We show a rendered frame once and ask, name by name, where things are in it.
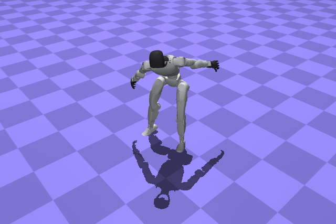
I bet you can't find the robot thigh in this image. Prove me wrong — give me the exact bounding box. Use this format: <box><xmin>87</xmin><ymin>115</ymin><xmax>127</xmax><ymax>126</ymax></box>
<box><xmin>149</xmin><ymin>76</ymin><xmax>166</xmax><ymax>112</ymax></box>
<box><xmin>176</xmin><ymin>79</ymin><xmax>190</xmax><ymax>123</ymax></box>

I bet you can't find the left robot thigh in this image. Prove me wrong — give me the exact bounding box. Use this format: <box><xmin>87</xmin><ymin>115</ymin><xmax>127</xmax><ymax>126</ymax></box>
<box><xmin>176</xmin><ymin>79</ymin><xmax>190</xmax><ymax>123</ymax></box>

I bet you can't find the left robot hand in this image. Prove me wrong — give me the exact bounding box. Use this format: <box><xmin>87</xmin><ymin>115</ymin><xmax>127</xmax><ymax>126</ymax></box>
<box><xmin>207</xmin><ymin>60</ymin><xmax>219</xmax><ymax>72</ymax></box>

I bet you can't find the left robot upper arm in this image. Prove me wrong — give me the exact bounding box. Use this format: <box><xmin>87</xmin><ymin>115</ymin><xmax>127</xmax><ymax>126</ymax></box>
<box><xmin>173</xmin><ymin>57</ymin><xmax>197</xmax><ymax>69</ymax></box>

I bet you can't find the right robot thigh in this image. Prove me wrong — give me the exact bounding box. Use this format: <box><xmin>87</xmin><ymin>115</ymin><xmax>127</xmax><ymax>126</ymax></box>
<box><xmin>149</xmin><ymin>76</ymin><xmax>166</xmax><ymax>112</ymax></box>

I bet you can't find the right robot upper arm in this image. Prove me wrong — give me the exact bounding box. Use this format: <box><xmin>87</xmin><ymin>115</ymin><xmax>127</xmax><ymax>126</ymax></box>
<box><xmin>137</xmin><ymin>61</ymin><xmax>151</xmax><ymax>78</ymax></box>

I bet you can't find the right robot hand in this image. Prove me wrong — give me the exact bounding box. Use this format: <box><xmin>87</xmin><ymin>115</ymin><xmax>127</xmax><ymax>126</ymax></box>
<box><xmin>131</xmin><ymin>81</ymin><xmax>136</xmax><ymax>89</ymax></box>

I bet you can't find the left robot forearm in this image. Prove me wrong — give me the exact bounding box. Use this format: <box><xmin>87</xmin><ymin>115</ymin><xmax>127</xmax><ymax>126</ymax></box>
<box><xmin>195</xmin><ymin>60</ymin><xmax>212</xmax><ymax>68</ymax></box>

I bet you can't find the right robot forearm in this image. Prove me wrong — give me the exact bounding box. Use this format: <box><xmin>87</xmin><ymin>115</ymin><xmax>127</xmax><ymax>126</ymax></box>
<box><xmin>131</xmin><ymin>70</ymin><xmax>140</xmax><ymax>82</ymax></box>

